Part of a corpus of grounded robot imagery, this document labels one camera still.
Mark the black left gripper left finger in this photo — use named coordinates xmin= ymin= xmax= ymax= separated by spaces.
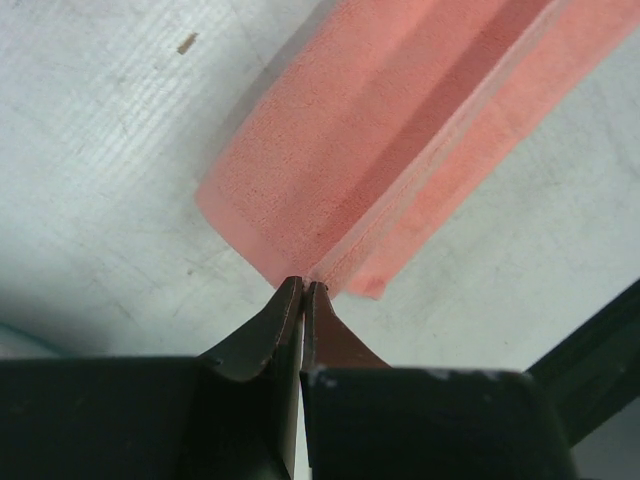
xmin=1 ymin=277 xmax=303 ymax=479

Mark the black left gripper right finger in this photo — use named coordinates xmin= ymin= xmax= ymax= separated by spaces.
xmin=300 ymin=282 xmax=577 ymax=479

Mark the pink panda towel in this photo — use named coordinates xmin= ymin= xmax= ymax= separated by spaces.
xmin=196 ymin=1 xmax=639 ymax=296

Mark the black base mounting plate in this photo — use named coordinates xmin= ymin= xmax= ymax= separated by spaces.
xmin=528 ymin=282 xmax=640 ymax=446

